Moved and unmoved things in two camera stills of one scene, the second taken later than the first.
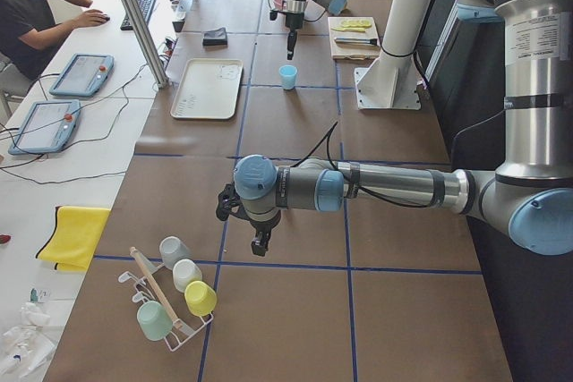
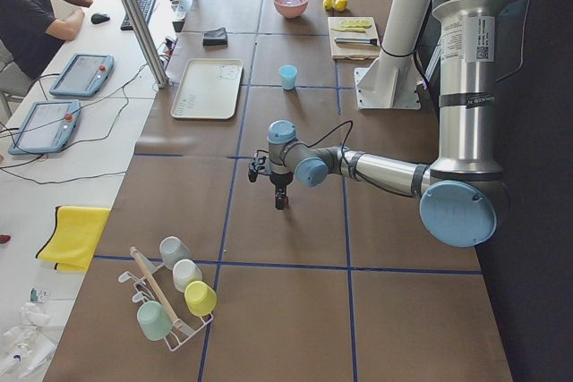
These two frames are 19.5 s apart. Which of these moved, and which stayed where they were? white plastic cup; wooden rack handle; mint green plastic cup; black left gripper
Moved: black left gripper
Stayed: mint green plastic cup; wooden rack handle; white plastic cup
